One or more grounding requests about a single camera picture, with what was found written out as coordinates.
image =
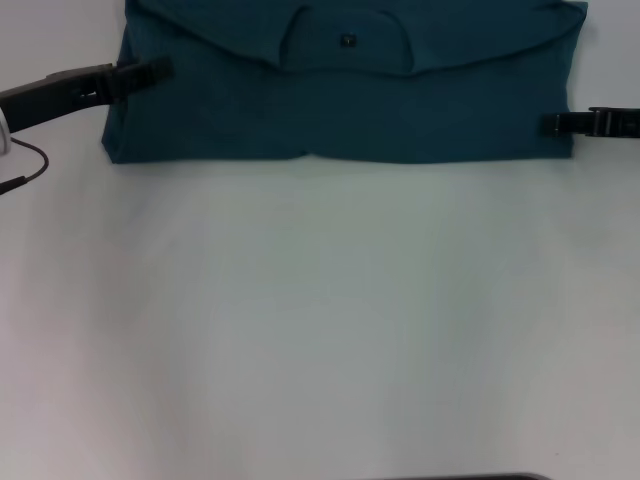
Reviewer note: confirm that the teal blue printed t-shirt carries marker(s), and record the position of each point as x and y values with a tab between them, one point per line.
350	110

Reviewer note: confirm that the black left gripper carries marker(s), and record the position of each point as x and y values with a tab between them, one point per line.
55	97

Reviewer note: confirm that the dark grey flat panel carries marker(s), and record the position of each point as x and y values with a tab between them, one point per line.
450	477

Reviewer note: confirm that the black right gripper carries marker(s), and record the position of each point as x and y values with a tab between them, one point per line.
617	122

